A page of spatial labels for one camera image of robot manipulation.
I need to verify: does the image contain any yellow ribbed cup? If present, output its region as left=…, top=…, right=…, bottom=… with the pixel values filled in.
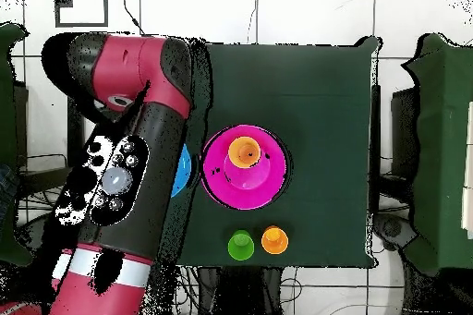
left=226, top=136, right=262, bottom=169

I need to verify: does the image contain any large pink bowl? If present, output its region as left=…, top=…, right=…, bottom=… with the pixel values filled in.
left=200, top=124, right=289, bottom=212

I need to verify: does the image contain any large blue bowl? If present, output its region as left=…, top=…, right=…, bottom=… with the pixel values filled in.
left=170, top=143, right=193, bottom=199

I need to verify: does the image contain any green cup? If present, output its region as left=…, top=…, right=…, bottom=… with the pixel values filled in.
left=227, top=229, right=256, bottom=261

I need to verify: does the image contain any orange cup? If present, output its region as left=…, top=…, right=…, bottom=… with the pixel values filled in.
left=261, top=225, right=290, bottom=256

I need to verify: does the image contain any dark green table cloth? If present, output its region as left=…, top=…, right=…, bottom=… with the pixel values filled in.
left=158, top=31, right=382, bottom=270

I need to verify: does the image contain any black box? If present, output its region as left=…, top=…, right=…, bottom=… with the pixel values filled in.
left=390, top=87, right=420, bottom=179

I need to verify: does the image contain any black equipment base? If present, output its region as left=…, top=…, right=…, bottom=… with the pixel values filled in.
left=371, top=212, right=417, bottom=251

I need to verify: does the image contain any green cloth covered table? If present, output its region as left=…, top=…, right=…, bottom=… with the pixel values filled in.
left=401, top=32, right=473, bottom=277
left=0, top=21, right=36, bottom=266

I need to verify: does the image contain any dark blue fabric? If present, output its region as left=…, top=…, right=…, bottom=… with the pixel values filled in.
left=0, top=163, right=20, bottom=227

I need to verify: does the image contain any black post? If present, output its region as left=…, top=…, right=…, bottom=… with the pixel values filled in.
left=370, top=84, right=382, bottom=198

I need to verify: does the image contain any black stand frame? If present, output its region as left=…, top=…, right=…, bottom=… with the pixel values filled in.
left=14, top=96, right=88, bottom=198

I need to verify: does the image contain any black cable tangle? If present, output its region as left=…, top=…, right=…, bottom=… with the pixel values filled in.
left=16, top=176, right=67, bottom=224

